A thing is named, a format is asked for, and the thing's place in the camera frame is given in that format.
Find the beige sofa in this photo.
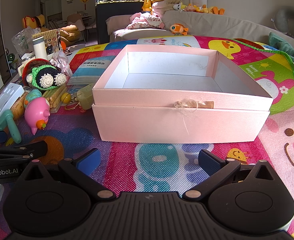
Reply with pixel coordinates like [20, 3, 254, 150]
[110, 10, 294, 48]

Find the teal toy hair dryer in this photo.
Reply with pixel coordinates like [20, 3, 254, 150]
[0, 109, 22, 144]

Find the yellow duck plush chair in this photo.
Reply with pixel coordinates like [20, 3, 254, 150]
[22, 14, 45, 29]

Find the row of orange plush toys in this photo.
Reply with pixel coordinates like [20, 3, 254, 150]
[173, 2, 225, 15]

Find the white plastic box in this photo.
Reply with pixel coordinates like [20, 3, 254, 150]
[0, 83, 24, 116]

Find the yellow ball keychain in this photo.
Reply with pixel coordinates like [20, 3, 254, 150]
[61, 92, 72, 104]

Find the crochet doll with green flowers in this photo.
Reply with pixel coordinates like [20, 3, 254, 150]
[22, 59, 67, 91]

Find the pink pig toy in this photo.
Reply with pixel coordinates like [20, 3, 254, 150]
[24, 97, 50, 135]

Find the black fish tank cabinet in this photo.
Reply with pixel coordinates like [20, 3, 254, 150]
[95, 1, 143, 44]

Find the colourful cartoon play mat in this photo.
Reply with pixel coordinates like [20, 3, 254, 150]
[0, 35, 294, 240]

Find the grey neck pillow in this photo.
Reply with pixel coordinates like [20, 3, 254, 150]
[271, 5, 294, 38]

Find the blue white tissue pack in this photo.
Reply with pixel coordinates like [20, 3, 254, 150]
[67, 56, 115, 85]

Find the pink floral blanket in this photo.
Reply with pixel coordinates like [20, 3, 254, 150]
[126, 12, 165, 29]

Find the orange fish plush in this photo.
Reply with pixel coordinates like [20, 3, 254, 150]
[169, 23, 189, 35]

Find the clear plastic bag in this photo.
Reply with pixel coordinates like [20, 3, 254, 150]
[11, 27, 40, 58]

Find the white thermos bottle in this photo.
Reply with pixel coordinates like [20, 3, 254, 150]
[33, 36, 48, 60]

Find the pink cardboard box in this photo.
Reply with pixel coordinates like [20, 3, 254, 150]
[92, 45, 273, 144]

